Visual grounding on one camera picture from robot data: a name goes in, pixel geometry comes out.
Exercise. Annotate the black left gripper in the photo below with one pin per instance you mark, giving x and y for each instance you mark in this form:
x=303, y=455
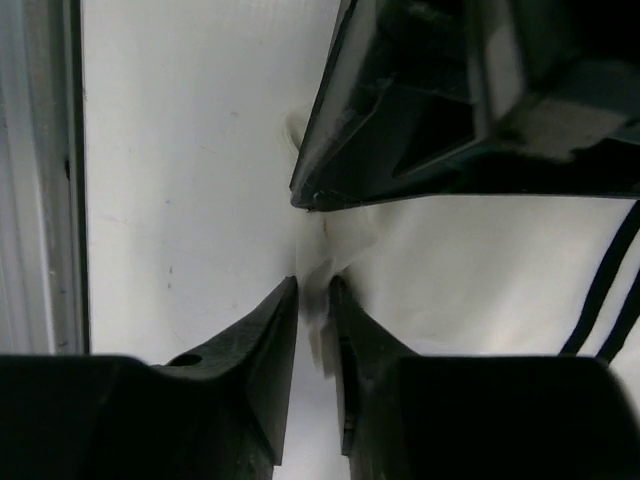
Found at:
x=422, y=98

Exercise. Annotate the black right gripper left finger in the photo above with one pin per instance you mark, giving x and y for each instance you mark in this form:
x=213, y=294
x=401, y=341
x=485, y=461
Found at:
x=216, y=411

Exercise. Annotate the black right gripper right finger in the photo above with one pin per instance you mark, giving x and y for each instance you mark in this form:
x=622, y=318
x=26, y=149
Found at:
x=408, y=416

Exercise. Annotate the white sock with black stripes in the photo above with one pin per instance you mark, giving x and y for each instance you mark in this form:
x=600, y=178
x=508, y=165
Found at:
x=477, y=275

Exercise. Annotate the aluminium frame rail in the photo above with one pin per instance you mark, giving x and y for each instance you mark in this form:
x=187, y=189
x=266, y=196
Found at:
x=44, y=258

